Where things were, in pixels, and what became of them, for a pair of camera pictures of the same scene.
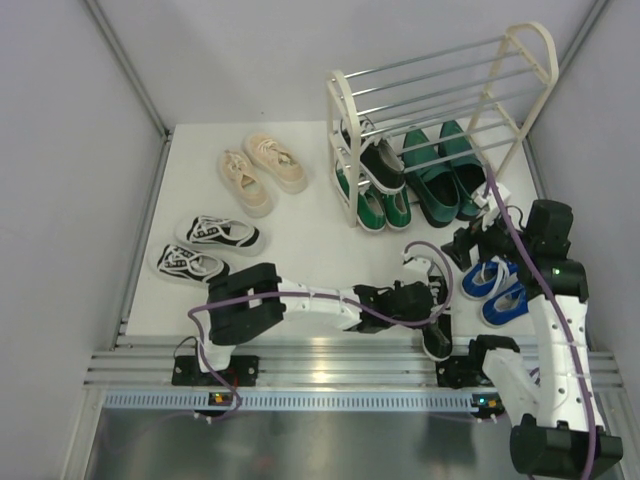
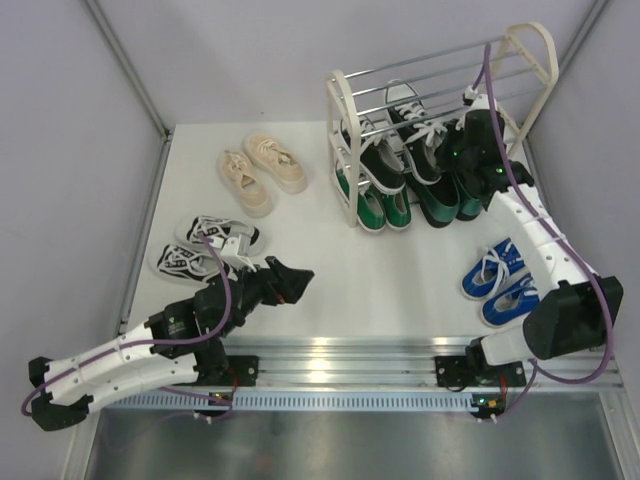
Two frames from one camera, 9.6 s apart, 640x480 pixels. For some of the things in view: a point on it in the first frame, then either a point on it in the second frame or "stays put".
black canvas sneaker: x=437 y=338 -> x=418 y=134
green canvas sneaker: x=371 y=203 stays put
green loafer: x=435 y=187 stays put
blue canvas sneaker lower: x=505 y=307 stays put
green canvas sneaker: x=398 y=214 stays put
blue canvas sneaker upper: x=484 y=280 stays put
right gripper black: x=466 y=239 -> x=452 y=133
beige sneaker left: x=246 y=184 stays put
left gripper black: x=412 y=325 -> x=288 y=284
